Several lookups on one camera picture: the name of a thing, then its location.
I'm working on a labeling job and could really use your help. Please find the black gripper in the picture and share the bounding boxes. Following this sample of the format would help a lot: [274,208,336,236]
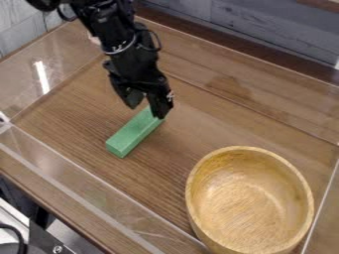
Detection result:
[103,31,173,119]

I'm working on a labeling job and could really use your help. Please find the green rectangular block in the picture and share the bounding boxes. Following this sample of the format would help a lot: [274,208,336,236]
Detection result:
[104,107,163,159]

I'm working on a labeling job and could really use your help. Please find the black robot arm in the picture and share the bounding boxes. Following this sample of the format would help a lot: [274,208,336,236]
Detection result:
[25,0,173,119]

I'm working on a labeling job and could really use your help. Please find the brown wooden bowl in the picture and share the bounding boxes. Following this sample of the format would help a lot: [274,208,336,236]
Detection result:
[185,146,315,254]

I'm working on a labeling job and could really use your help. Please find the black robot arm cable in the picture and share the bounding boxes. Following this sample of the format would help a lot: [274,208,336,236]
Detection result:
[55,3,164,54]

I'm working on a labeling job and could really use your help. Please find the clear acrylic corner bracket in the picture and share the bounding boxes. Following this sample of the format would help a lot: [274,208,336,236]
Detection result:
[87,33,100,46]

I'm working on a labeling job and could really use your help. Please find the clear acrylic tray wall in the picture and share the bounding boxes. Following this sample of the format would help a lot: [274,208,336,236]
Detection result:
[0,21,339,254]

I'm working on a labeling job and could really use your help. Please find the black cable bottom left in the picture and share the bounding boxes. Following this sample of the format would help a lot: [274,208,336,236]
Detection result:
[0,223,28,254]

